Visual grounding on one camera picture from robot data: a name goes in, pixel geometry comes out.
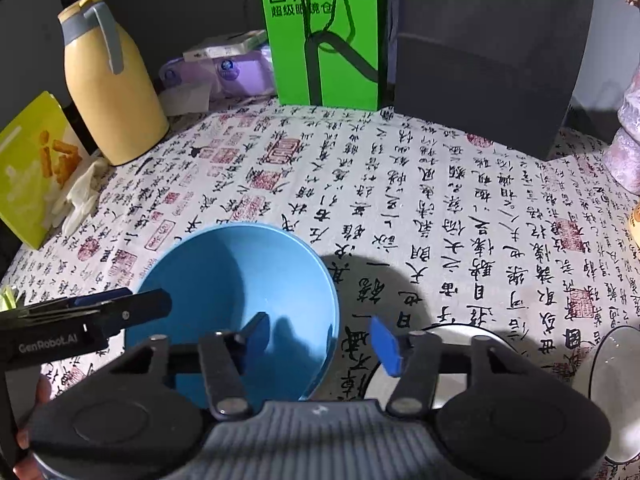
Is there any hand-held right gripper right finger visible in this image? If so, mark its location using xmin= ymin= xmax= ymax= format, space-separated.
xmin=369 ymin=316 xmax=516 ymax=416

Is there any calligraphy print tablecloth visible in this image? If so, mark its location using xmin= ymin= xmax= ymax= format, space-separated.
xmin=0 ymin=95 xmax=640 ymax=480

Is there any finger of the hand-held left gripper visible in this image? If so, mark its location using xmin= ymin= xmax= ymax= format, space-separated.
xmin=0 ymin=289 xmax=174 ymax=337
xmin=25 ymin=287 xmax=134 ymax=314

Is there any person's left hand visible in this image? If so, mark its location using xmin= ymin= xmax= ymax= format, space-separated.
xmin=12 ymin=374 xmax=54 ymax=479

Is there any white paper sheet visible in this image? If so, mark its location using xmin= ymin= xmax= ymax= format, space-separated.
xmin=160 ymin=83 xmax=214 ymax=117

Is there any purple ceramic vase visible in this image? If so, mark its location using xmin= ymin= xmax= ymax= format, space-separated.
xmin=602 ymin=67 xmax=640 ymax=197

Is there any yellow-green snack box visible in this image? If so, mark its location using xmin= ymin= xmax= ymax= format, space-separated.
xmin=0 ymin=91 xmax=89 ymax=251

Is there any green paper bag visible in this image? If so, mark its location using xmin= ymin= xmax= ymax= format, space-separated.
xmin=256 ymin=0 xmax=389 ymax=111

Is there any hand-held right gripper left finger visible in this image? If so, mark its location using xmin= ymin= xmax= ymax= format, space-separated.
xmin=127 ymin=311 xmax=271 ymax=418

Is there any black paper bag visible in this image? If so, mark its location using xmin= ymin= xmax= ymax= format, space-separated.
xmin=392 ymin=0 xmax=597 ymax=161

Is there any white bowl with black rim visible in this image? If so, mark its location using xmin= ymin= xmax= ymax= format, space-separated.
xmin=360 ymin=322 xmax=522 ymax=411
xmin=572 ymin=326 xmax=640 ymax=464

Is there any blue bowl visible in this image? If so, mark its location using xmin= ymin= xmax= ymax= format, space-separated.
xmin=124 ymin=222 xmax=342 ymax=408

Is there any white flat box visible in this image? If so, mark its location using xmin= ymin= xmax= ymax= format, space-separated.
xmin=182 ymin=30 xmax=269 ymax=62

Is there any green white snack wrapper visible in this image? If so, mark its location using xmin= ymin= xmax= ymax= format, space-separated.
xmin=0 ymin=286 xmax=27 ymax=312

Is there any yellow thermos jug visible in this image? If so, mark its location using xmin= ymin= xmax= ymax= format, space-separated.
xmin=57 ymin=0 xmax=170 ymax=167

